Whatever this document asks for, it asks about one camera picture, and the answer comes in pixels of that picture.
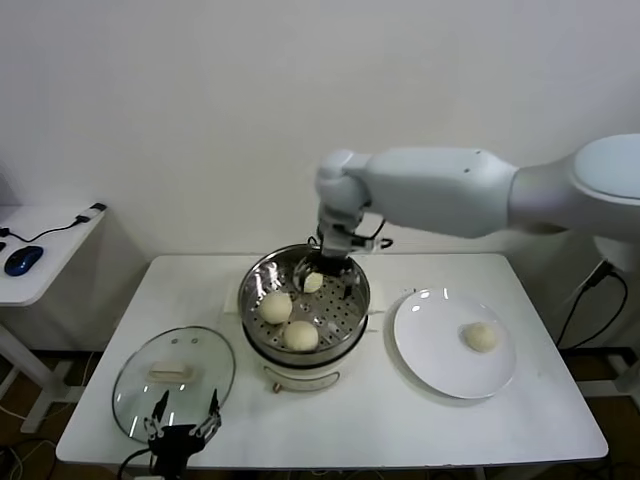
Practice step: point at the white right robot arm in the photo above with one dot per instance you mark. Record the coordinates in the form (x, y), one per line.
(440, 190)

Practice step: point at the blue computer mouse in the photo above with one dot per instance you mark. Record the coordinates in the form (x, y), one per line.
(22, 261)

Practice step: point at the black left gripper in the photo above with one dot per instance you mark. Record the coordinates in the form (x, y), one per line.
(175, 442)

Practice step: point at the round white plate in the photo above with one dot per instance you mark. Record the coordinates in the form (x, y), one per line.
(430, 340)

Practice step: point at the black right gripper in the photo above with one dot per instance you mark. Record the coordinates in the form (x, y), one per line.
(336, 250)

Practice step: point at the white steamed baozi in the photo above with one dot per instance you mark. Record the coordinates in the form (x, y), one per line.
(301, 336)
(480, 336)
(275, 306)
(315, 285)

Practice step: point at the white side desk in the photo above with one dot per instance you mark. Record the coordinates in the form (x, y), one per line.
(50, 270)

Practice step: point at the round glass pot lid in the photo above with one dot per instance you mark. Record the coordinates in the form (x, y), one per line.
(170, 372)

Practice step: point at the stainless steel steamer basket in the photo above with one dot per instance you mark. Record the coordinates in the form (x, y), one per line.
(335, 315)

